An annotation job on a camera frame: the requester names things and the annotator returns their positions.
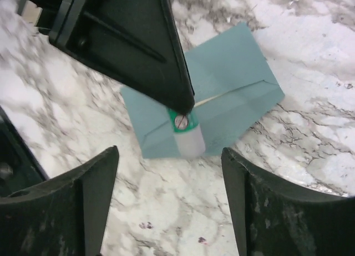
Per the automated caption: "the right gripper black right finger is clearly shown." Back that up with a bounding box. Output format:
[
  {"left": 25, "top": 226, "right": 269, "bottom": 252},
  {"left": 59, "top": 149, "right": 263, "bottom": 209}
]
[{"left": 221, "top": 148, "right": 354, "bottom": 255}]

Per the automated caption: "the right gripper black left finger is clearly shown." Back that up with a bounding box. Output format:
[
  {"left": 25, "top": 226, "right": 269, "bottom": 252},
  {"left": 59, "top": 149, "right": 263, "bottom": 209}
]
[{"left": 1, "top": 146, "right": 119, "bottom": 255}]

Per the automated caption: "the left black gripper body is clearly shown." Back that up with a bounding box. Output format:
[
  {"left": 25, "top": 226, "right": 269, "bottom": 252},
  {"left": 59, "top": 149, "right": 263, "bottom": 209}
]
[{"left": 16, "top": 0, "right": 64, "bottom": 35}]

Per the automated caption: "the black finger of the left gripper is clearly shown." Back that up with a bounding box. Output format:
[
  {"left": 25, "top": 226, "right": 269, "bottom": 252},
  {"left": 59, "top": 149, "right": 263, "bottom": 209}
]
[{"left": 49, "top": 0, "right": 195, "bottom": 114}]

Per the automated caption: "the teal paper envelope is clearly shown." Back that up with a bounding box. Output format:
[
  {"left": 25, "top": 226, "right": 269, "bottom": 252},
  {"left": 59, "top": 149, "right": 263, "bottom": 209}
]
[{"left": 121, "top": 23, "right": 285, "bottom": 159}]

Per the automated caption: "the green white glue stick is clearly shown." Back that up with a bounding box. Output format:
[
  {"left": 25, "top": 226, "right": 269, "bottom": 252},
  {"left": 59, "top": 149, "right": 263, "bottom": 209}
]
[{"left": 167, "top": 109, "right": 206, "bottom": 158}]

